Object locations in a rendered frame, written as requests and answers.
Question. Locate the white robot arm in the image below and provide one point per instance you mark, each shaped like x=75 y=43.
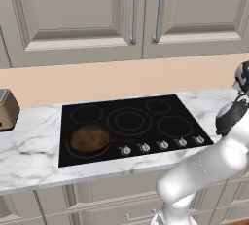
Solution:
x=207 y=167

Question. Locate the beige base cupboard door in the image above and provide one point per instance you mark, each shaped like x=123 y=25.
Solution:
x=55 y=204
x=227 y=199
x=17 y=211

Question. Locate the beige toaster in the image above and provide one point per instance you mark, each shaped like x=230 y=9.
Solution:
x=7 y=110

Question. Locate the wide beige wall cupboard door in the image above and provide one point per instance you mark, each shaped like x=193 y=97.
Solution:
x=71 y=11

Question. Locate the black glass hob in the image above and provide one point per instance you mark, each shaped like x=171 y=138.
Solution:
x=136 y=121

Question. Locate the narrow beige wall cupboard door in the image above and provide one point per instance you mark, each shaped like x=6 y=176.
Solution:
x=3 y=52

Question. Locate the silver hob knob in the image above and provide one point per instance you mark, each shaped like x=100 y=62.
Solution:
x=181 y=142
x=163 y=144
x=125 y=150
x=144 y=147
x=199 y=140

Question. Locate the black and white speckled kettle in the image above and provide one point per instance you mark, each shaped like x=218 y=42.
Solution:
x=242 y=74

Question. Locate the beige plain drawer front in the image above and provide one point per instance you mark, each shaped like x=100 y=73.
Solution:
x=120 y=186

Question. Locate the brown frying pan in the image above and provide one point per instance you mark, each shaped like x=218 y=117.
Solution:
x=90 y=138

